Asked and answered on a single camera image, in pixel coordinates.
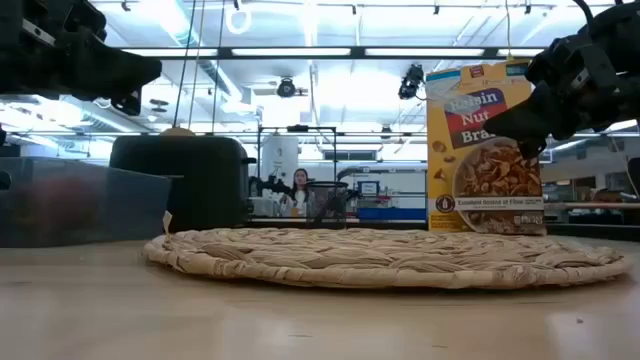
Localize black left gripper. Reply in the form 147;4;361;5
29;0;163;117

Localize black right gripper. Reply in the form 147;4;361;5
483;19;626;160

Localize yellow raisin bran cereal box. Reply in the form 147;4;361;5
425;58;547;236

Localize red yellow apple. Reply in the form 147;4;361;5
29;174;104;236

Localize clear tinted plastic bin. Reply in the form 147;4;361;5
0;156;184;249

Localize black two-slot toaster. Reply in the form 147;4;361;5
109;134;257;234

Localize blue storage bin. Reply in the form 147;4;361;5
357;207;427;222

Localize white cylindrical tank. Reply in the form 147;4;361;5
260;135;300;194

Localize round woven straw placemat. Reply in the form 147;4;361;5
143;210;635;291

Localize person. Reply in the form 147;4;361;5
278;167;317;219

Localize black mesh cup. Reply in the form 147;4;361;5
305;180;350;229

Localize thin black hanging cable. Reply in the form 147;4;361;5
172;0;198;129

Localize thin tan hanging cable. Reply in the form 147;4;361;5
187;0;207;129

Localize thin yellow hanging cable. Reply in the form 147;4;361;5
504;0;514;62

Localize white hanging ring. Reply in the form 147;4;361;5
224;3;253;35

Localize black camera with looped cable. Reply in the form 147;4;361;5
398;63;426;100

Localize black round camera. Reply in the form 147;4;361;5
276;77;297;99

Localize long black frame beam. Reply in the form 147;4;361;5
107;46;549;61

